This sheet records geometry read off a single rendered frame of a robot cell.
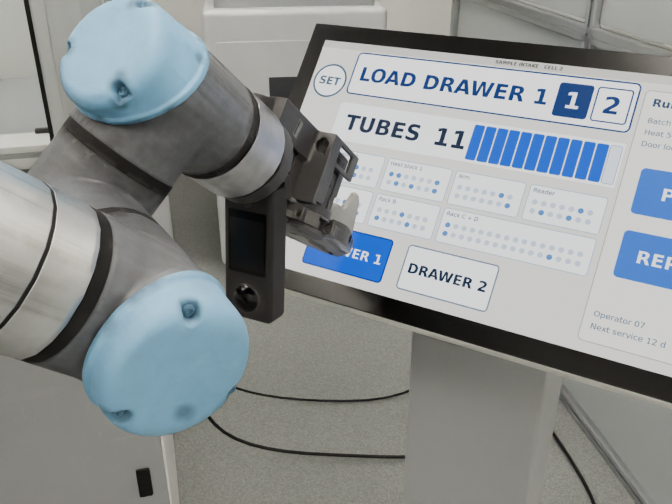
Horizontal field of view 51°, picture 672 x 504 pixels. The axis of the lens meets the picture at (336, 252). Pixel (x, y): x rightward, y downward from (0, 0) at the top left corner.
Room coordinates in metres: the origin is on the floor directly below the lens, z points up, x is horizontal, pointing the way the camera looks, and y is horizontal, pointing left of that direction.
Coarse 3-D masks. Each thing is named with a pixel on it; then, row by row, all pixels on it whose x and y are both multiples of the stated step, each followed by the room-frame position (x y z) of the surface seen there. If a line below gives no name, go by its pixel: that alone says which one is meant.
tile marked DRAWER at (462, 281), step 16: (416, 256) 0.61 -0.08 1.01; (432, 256) 0.61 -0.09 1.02; (448, 256) 0.60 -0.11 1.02; (464, 256) 0.60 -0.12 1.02; (400, 272) 0.61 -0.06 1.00; (416, 272) 0.60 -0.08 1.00; (432, 272) 0.60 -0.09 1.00; (448, 272) 0.59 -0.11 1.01; (464, 272) 0.59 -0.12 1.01; (480, 272) 0.58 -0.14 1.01; (496, 272) 0.58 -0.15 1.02; (400, 288) 0.60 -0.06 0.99; (416, 288) 0.59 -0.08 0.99; (432, 288) 0.59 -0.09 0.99; (448, 288) 0.58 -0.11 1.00; (464, 288) 0.58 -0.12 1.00; (480, 288) 0.57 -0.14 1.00; (464, 304) 0.56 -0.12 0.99; (480, 304) 0.56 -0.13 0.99
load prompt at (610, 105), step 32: (384, 64) 0.78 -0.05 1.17; (416, 64) 0.76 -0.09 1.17; (448, 64) 0.75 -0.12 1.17; (384, 96) 0.75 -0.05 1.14; (416, 96) 0.73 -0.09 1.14; (448, 96) 0.72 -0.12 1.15; (480, 96) 0.71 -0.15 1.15; (512, 96) 0.69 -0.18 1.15; (544, 96) 0.68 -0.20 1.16; (576, 96) 0.67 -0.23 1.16; (608, 96) 0.66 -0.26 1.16; (608, 128) 0.63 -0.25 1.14
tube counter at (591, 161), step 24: (456, 120) 0.70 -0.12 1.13; (432, 144) 0.69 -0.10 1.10; (456, 144) 0.68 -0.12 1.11; (480, 144) 0.67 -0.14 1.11; (504, 144) 0.66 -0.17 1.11; (528, 144) 0.65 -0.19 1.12; (552, 144) 0.64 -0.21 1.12; (576, 144) 0.63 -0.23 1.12; (600, 144) 0.63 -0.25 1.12; (624, 144) 0.62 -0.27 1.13; (504, 168) 0.64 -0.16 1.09; (528, 168) 0.63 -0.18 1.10; (552, 168) 0.63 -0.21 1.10; (576, 168) 0.62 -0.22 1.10; (600, 168) 0.61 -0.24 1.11
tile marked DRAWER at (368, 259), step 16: (368, 240) 0.64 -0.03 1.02; (384, 240) 0.64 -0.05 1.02; (304, 256) 0.66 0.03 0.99; (320, 256) 0.65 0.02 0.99; (352, 256) 0.64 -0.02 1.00; (368, 256) 0.63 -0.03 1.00; (384, 256) 0.63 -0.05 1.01; (336, 272) 0.63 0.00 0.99; (352, 272) 0.63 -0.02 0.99; (368, 272) 0.62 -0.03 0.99; (384, 272) 0.61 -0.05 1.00
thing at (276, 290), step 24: (240, 216) 0.51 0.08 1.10; (264, 216) 0.50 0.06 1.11; (240, 240) 0.51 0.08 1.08; (264, 240) 0.50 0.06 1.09; (240, 264) 0.50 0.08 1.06; (264, 264) 0.49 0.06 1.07; (240, 288) 0.50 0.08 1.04; (264, 288) 0.49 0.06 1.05; (240, 312) 0.50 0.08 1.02; (264, 312) 0.49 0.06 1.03
